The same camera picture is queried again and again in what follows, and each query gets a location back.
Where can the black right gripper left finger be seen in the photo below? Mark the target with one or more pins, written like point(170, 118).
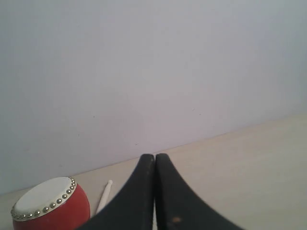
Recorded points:
point(132, 207)

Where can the white drumstick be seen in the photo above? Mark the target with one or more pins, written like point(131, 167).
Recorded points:
point(104, 197)

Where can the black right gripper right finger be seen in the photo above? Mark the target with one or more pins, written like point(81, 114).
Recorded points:
point(178, 207)

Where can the small red drum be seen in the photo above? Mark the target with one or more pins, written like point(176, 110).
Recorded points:
point(56, 204)

